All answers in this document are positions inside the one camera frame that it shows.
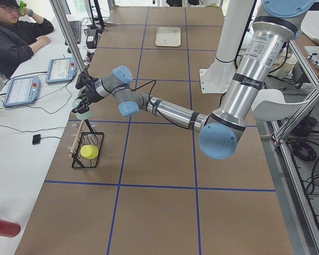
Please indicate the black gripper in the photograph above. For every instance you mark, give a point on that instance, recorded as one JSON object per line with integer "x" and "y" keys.
{"x": 90, "y": 94}

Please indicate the pale green cup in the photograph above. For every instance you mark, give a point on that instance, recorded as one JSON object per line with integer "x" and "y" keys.
{"x": 84, "y": 116}

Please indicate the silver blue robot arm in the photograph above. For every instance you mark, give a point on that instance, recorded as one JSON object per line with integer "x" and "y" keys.
{"x": 253, "y": 34}

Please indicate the yellow cup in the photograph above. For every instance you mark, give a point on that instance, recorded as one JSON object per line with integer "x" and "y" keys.
{"x": 89, "y": 151}

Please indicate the cream rabbit tray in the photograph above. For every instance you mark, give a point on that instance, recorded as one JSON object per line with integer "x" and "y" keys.
{"x": 168, "y": 37}

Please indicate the far blue teach pendant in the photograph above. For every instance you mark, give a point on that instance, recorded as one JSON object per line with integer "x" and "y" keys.
{"x": 61, "y": 70}

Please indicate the blue teach pendant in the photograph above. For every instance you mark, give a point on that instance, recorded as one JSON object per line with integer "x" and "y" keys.
{"x": 22, "y": 91}
{"x": 61, "y": 70}

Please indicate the small black puck device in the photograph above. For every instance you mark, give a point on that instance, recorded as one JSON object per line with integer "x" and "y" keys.
{"x": 36, "y": 139}

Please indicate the near blue teach pendant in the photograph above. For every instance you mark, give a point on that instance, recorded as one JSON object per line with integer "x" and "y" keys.
{"x": 22, "y": 91}

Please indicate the black power adapter box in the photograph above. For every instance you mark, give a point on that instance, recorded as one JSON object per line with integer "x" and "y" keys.
{"x": 91, "y": 39}

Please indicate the black keyboard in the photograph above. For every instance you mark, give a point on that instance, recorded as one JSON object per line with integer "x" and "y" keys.
{"x": 76, "y": 30}

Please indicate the person in black hoodie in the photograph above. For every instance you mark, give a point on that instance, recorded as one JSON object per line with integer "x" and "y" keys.
{"x": 22, "y": 33}

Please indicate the red cylinder bottle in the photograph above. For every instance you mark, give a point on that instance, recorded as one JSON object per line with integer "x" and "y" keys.
{"x": 9, "y": 229}

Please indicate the white plastic chair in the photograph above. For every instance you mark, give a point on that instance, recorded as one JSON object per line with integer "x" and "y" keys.
{"x": 270, "y": 105}

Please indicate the black wire cup rack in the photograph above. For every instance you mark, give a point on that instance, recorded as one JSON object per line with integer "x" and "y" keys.
{"x": 86, "y": 134}

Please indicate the aluminium frame post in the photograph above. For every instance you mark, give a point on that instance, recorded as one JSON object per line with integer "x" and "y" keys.
{"x": 68, "y": 35}

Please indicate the aluminium frame rail right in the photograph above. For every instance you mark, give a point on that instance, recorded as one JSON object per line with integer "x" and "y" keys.
{"x": 292, "y": 147}

